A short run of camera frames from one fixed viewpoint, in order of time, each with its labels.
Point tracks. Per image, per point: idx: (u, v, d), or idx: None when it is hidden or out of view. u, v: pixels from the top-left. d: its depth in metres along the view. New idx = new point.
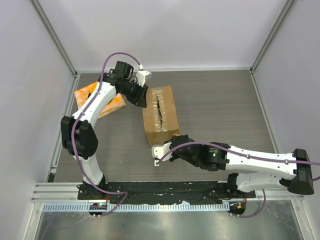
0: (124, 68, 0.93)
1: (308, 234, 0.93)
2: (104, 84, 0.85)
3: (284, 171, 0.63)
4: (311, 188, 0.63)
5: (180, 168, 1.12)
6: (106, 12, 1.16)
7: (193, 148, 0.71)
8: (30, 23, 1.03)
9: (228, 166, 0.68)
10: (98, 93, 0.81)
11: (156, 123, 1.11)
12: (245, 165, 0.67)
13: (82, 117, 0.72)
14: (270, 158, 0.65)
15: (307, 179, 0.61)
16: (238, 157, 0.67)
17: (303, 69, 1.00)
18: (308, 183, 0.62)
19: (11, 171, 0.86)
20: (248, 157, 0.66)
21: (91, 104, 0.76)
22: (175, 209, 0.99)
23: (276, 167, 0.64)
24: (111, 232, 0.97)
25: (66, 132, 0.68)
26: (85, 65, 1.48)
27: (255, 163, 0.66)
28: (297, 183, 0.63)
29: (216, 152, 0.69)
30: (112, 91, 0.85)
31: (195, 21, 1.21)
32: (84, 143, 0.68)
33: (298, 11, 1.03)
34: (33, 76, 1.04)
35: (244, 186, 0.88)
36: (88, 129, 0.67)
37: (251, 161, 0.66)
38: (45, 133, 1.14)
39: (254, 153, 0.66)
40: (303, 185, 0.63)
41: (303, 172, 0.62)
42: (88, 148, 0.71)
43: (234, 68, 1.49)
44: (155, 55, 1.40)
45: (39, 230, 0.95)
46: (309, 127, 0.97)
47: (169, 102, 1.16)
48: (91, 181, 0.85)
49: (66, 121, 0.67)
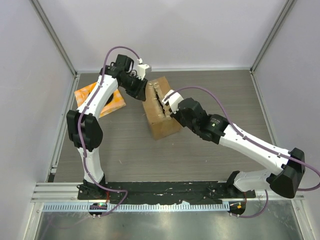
0: (125, 61, 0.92)
1: (308, 234, 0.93)
2: (106, 77, 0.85)
3: (272, 161, 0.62)
4: (293, 189, 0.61)
5: (181, 168, 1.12)
6: (106, 12, 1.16)
7: (197, 111, 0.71)
8: (30, 22, 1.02)
9: (222, 140, 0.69)
10: (100, 86, 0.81)
11: (159, 113, 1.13)
12: (238, 144, 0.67)
13: (87, 110, 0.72)
14: (263, 145, 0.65)
15: (292, 177, 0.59)
16: (234, 135, 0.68)
17: (303, 68, 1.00)
18: (292, 183, 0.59)
19: (11, 171, 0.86)
20: (244, 137, 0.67)
21: (94, 97, 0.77)
22: (175, 209, 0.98)
23: (267, 156, 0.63)
24: (111, 232, 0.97)
25: (72, 125, 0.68)
26: (85, 65, 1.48)
27: (248, 146, 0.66)
28: (281, 178, 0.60)
29: (216, 123, 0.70)
30: (115, 84, 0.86)
31: (195, 21, 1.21)
32: (91, 135, 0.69)
33: (298, 11, 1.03)
34: (33, 76, 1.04)
35: (240, 183, 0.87)
36: (94, 122, 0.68)
37: (245, 141, 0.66)
38: (45, 133, 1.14)
39: (250, 136, 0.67)
40: (286, 182, 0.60)
41: (290, 169, 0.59)
42: (95, 141, 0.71)
43: (234, 69, 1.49)
44: (155, 55, 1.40)
45: (39, 230, 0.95)
46: (309, 126, 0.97)
47: (166, 91, 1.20)
48: (92, 178, 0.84)
49: (71, 115, 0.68)
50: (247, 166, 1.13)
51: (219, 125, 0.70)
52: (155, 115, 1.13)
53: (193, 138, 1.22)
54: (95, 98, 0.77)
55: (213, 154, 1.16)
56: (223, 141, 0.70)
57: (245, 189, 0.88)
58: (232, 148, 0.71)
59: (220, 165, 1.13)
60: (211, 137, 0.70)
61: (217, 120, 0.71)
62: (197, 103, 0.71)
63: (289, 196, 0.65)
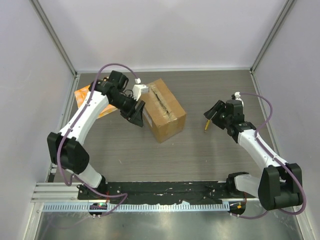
0: (119, 78, 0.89)
1: (308, 234, 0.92)
2: (95, 94, 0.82)
3: (265, 160, 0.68)
4: (272, 195, 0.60)
5: (180, 168, 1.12)
6: (106, 12, 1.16)
7: (236, 110, 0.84)
8: (30, 22, 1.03)
9: (240, 137, 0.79)
10: (87, 105, 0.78)
11: (164, 114, 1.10)
12: (248, 142, 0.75)
13: (69, 133, 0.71)
14: (266, 148, 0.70)
15: (273, 176, 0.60)
16: (250, 135, 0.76)
17: (303, 69, 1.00)
18: (272, 185, 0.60)
19: (11, 171, 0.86)
20: (255, 137, 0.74)
21: (79, 118, 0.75)
22: (175, 209, 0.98)
23: (263, 156, 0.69)
24: (111, 232, 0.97)
25: (53, 149, 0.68)
26: (85, 65, 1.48)
27: (255, 145, 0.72)
28: (263, 177, 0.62)
29: (244, 125, 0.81)
30: (104, 101, 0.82)
31: (196, 21, 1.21)
32: (71, 160, 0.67)
33: (298, 12, 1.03)
34: (33, 76, 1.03)
35: (241, 180, 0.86)
36: (76, 147, 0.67)
37: (255, 141, 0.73)
38: (45, 133, 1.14)
39: (263, 140, 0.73)
40: (267, 183, 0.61)
41: (275, 170, 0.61)
42: (77, 165, 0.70)
43: (234, 69, 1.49)
44: (155, 55, 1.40)
45: (39, 230, 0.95)
46: (308, 126, 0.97)
47: (166, 93, 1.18)
48: (89, 185, 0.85)
49: (52, 138, 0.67)
50: (247, 166, 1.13)
51: (245, 127, 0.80)
52: (161, 117, 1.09)
53: (192, 138, 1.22)
54: (80, 120, 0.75)
55: (213, 154, 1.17)
56: (240, 138, 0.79)
57: (242, 189, 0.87)
58: (244, 146, 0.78)
59: (220, 165, 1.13)
60: (234, 133, 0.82)
61: (246, 123, 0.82)
62: (241, 105, 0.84)
63: (268, 208, 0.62)
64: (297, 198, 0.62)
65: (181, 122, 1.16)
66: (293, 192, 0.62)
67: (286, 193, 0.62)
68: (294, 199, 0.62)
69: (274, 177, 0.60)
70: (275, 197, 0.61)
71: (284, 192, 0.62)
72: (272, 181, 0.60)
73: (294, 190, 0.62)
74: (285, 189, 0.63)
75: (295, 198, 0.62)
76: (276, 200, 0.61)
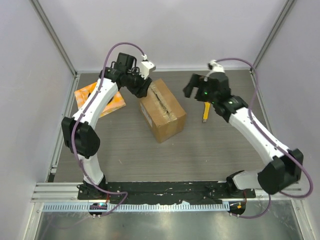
0: (127, 60, 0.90)
1: (308, 234, 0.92)
2: (105, 81, 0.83)
3: (267, 149, 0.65)
4: (277, 183, 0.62)
5: (180, 168, 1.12)
6: (106, 12, 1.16)
7: (223, 86, 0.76)
8: (30, 21, 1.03)
9: (232, 118, 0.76)
10: (98, 91, 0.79)
11: (164, 114, 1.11)
12: (244, 126, 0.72)
13: (82, 118, 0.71)
14: (266, 134, 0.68)
15: (279, 169, 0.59)
16: (245, 117, 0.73)
17: (302, 69, 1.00)
18: (277, 176, 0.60)
19: (11, 171, 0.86)
20: (251, 121, 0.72)
21: (91, 104, 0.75)
22: (175, 209, 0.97)
23: (264, 144, 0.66)
24: (111, 232, 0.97)
25: (67, 132, 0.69)
26: (85, 65, 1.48)
27: (253, 129, 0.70)
28: (268, 168, 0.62)
29: (233, 102, 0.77)
30: (114, 88, 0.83)
31: (195, 21, 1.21)
32: (85, 144, 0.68)
33: (299, 11, 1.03)
34: (33, 75, 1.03)
35: (239, 179, 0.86)
36: (89, 131, 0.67)
37: (251, 125, 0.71)
38: (45, 133, 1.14)
39: (259, 123, 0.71)
40: (272, 173, 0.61)
41: (280, 162, 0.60)
42: (90, 149, 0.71)
43: (234, 69, 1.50)
44: (155, 55, 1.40)
45: (39, 231, 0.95)
46: (308, 126, 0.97)
47: (166, 93, 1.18)
48: (91, 180, 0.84)
49: (66, 123, 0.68)
50: (247, 166, 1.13)
51: (236, 104, 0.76)
52: (161, 117, 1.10)
53: (192, 138, 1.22)
54: (92, 107, 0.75)
55: (213, 154, 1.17)
56: (232, 119, 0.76)
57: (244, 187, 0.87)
58: (239, 129, 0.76)
59: (220, 165, 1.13)
60: (224, 113, 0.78)
61: (236, 100, 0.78)
62: (226, 78, 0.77)
63: (271, 192, 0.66)
64: (297, 178, 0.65)
65: (181, 122, 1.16)
66: (294, 175, 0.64)
67: (288, 176, 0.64)
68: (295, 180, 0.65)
69: (280, 169, 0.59)
70: (279, 184, 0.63)
71: (286, 176, 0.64)
72: (278, 173, 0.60)
73: (294, 173, 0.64)
74: (286, 172, 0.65)
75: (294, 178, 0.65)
76: (280, 186, 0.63)
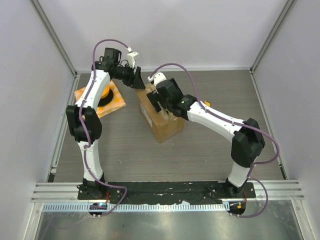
0: (113, 54, 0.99)
1: (308, 234, 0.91)
2: (98, 72, 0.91)
3: (227, 129, 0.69)
4: (246, 154, 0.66)
5: (180, 168, 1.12)
6: (106, 12, 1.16)
7: (170, 90, 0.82)
8: (30, 21, 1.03)
9: (189, 115, 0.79)
10: (94, 80, 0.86)
11: (163, 115, 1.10)
12: (201, 117, 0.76)
13: (85, 104, 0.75)
14: (220, 116, 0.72)
15: (242, 141, 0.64)
16: (198, 109, 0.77)
17: (302, 69, 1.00)
18: (244, 148, 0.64)
19: (11, 170, 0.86)
20: (205, 110, 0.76)
21: (90, 92, 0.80)
22: (175, 209, 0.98)
23: (223, 125, 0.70)
24: (111, 233, 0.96)
25: (73, 120, 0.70)
26: (85, 65, 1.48)
27: (209, 116, 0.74)
28: (234, 144, 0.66)
29: (185, 100, 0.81)
30: (107, 77, 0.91)
31: (195, 20, 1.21)
32: (92, 126, 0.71)
33: (298, 11, 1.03)
34: (33, 76, 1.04)
35: (233, 178, 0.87)
36: (94, 113, 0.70)
37: (206, 114, 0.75)
38: (45, 133, 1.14)
39: (212, 109, 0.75)
40: (239, 147, 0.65)
41: (241, 135, 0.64)
42: (96, 131, 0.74)
43: (234, 69, 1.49)
44: (155, 55, 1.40)
45: (38, 231, 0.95)
46: (307, 126, 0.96)
47: None
48: (93, 175, 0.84)
49: (71, 109, 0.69)
50: None
51: (187, 102, 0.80)
52: (161, 117, 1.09)
53: (192, 138, 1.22)
54: (92, 93, 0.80)
55: (213, 154, 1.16)
56: (191, 116, 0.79)
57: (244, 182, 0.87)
58: (199, 122, 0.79)
59: (220, 165, 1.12)
60: (181, 113, 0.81)
61: (187, 98, 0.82)
62: (171, 84, 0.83)
63: (248, 164, 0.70)
64: (262, 143, 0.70)
65: (181, 122, 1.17)
66: (258, 141, 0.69)
67: (254, 144, 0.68)
68: (261, 146, 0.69)
69: (243, 141, 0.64)
70: (249, 155, 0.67)
71: (252, 145, 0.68)
72: (243, 145, 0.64)
73: (258, 139, 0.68)
74: (251, 141, 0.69)
75: (260, 143, 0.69)
76: (251, 156, 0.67)
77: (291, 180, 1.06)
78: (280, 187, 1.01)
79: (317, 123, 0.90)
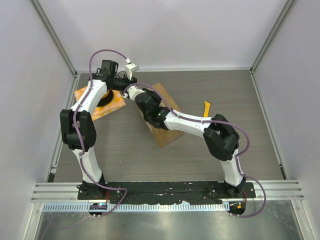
0: (110, 66, 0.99)
1: (308, 234, 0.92)
2: (95, 82, 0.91)
3: (198, 128, 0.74)
4: (220, 147, 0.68)
5: (180, 168, 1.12)
6: (106, 13, 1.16)
7: (150, 104, 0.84)
8: (30, 21, 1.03)
9: (166, 123, 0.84)
10: (91, 88, 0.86)
11: None
12: (176, 123, 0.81)
13: (80, 108, 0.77)
14: (191, 118, 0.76)
15: (212, 136, 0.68)
16: (173, 117, 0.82)
17: (301, 69, 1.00)
18: (215, 142, 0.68)
19: (11, 170, 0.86)
20: (178, 116, 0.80)
21: (86, 98, 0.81)
22: (175, 208, 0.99)
23: (194, 125, 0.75)
24: (111, 233, 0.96)
25: (66, 125, 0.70)
26: (85, 65, 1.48)
27: (182, 121, 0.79)
28: (206, 139, 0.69)
29: (161, 113, 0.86)
30: (104, 87, 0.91)
31: (195, 21, 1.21)
32: (86, 132, 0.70)
33: (298, 11, 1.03)
34: (33, 76, 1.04)
35: (229, 178, 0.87)
36: (88, 117, 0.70)
37: (180, 119, 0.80)
38: (45, 133, 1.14)
39: (184, 114, 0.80)
40: (211, 142, 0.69)
41: (211, 130, 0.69)
42: (90, 138, 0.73)
43: (234, 69, 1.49)
44: (155, 55, 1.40)
45: (38, 231, 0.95)
46: (307, 126, 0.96)
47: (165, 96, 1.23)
48: (91, 178, 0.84)
49: (65, 114, 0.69)
50: (247, 166, 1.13)
51: (164, 114, 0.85)
52: None
53: (192, 138, 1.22)
54: (87, 100, 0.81)
55: None
56: (168, 124, 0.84)
57: (240, 182, 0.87)
58: (177, 128, 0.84)
59: (220, 165, 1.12)
60: (160, 125, 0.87)
61: (164, 110, 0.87)
62: (149, 97, 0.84)
63: (227, 157, 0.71)
64: (235, 134, 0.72)
65: None
66: (231, 134, 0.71)
67: (228, 138, 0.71)
68: (235, 138, 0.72)
69: (213, 137, 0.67)
70: (223, 147, 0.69)
71: (226, 138, 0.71)
72: (213, 139, 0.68)
73: (230, 132, 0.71)
74: (225, 135, 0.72)
75: (234, 135, 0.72)
76: (226, 148, 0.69)
77: (291, 180, 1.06)
78: (280, 187, 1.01)
79: (317, 123, 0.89)
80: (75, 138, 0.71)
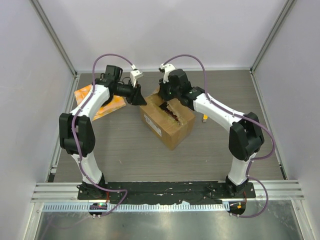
0: (114, 71, 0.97)
1: (308, 234, 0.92)
2: (98, 87, 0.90)
3: (227, 119, 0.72)
4: (243, 146, 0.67)
5: (180, 168, 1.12)
6: (106, 13, 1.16)
7: (182, 80, 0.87)
8: (30, 21, 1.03)
9: (195, 104, 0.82)
10: (93, 93, 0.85)
11: (172, 123, 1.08)
12: (206, 106, 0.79)
13: (80, 113, 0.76)
14: (223, 107, 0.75)
15: (239, 132, 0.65)
16: (204, 100, 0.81)
17: (301, 69, 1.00)
18: (240, 139, 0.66)
19: (11, 170, 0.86)
20: (210, 101, 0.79)
21: (87, 103, 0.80)
22: (175, 208, 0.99)
23: (224, 116, 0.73)
24: (111, 233, 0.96)
25: (64, 128, 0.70)
26: (85, 65, 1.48)
27: (211, 107, 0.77)
28: (231, 133, 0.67)
29: (192, 91, 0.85)
30: (106, 92, 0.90)
31: (196, 20, 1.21)
32: (84, 137, 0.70)
33: (299, 11, 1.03)
34: (33, 76, 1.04)
35: (232, 176, 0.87)
36: (87, 123, 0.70)
37: (210, 104, 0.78)
38: (45, 133, 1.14)
39: (216, 101, 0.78)
40: (236, 137, 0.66)
41: (240, 126, 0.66)
42: (88, 144, 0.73)
43: (234, 69, 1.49)
44: (155, 55, 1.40)
45: (38, 230, 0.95)
46: (307, 126, 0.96)
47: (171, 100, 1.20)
48: (91, 180, 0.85)
49: (64, 118, 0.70)
50: None
51: (195, 93, 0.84)
52: (170, 125, 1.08)
53: (192, 138, 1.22)
54: (88, 105, 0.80)
55: (213, 154, 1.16)
56: (196, 106, 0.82)
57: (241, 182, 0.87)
58: (203, 113, 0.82)
59: (220, 166, 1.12)
60: (188, 103, 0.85)
61: (195, 89, 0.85)
62: (184, 73, 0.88)
63: (244, 157, 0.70)
64: (261, 139, 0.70)
65: (190, 125, 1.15)
66: (257, 136, 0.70)
67: (252, 139, 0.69)
68: (259, 142, 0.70)
69: (240, 133, 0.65)
70: (245, 147, 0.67)
71: (250, 139, 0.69)
72: (240, 136, 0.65)
73: (257, 134, 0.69)
74: (250, 136, 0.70)
75: (259, 139, 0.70)
76: (247, 149, 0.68)
77: (291, 180, 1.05)
78: (280, 187, 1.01)
79: (317, 123, 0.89)
80: (72, 144, 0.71)
